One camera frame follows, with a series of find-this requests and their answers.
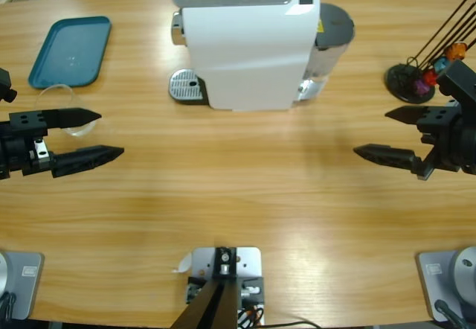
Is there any orange coffee capsule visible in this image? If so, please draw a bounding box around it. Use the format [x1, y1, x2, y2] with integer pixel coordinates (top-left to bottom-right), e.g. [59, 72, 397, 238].
[446, 42, 468, 61]

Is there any red coffee capsule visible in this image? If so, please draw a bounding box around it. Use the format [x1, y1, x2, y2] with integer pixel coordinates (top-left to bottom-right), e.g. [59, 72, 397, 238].
[423, 68, 442, 86]

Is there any white capsule coffee machine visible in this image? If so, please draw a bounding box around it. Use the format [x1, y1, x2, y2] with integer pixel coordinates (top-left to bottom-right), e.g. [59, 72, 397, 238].
[170, 0, 321, 113]

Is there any dark camera mount post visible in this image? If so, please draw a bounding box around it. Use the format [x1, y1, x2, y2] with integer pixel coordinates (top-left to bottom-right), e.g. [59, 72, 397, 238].
[170, 246, 239, 329]

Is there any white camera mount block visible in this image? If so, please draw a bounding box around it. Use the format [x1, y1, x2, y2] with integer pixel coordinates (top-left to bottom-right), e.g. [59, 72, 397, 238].
[180, 246, 264, 329]

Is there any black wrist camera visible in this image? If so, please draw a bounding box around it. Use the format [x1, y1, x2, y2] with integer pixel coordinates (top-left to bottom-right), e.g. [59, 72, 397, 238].
[0, 67, 18, 103]
[436, 59, 476, 112]

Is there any black capsule holder with rods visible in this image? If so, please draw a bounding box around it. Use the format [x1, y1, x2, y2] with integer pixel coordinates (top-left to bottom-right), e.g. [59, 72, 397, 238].
[385, 0, 476, 103]

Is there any white paper tag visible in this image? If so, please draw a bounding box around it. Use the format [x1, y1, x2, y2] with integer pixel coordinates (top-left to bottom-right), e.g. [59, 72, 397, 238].
[170, 252, 193, 275]

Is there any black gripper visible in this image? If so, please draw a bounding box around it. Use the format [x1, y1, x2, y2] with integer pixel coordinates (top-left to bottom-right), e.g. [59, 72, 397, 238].
[353, 105, 476, 182]
[0, 107, 125, 181]

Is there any chrome and black drip tray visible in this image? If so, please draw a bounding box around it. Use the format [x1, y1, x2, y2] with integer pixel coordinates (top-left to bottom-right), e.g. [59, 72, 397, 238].
[169, 68, 209, 106]

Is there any clear water tank dark lid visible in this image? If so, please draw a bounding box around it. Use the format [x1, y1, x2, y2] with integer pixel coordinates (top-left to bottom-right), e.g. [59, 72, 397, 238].
[304, 3, 356, 103]

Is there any thin black cable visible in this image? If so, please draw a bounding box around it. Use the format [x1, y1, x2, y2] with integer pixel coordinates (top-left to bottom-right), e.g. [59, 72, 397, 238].
[260, 319, 321, 329]

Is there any black base cable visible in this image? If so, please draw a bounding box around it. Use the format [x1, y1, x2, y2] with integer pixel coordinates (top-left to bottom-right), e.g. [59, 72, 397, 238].
[0, 290, 18, 322]
[434, 298, 472, 329]

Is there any teal plastic serving tray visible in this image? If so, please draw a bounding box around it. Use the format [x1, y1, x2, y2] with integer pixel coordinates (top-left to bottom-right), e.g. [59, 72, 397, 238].
[28, 16, 112, 91]

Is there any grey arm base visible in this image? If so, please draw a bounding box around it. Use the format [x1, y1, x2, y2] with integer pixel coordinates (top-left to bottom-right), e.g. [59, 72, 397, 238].
[0, 250, 45, 322]
[415, 246, 476, 322]

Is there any clear drinking glass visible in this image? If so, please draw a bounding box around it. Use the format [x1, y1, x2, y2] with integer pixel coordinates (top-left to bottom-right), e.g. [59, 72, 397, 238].
[34, 83, 97, 138]

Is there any orange and black cable bundle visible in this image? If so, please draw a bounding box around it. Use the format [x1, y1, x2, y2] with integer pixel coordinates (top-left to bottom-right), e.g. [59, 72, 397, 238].
[237, 304, 266, 329]

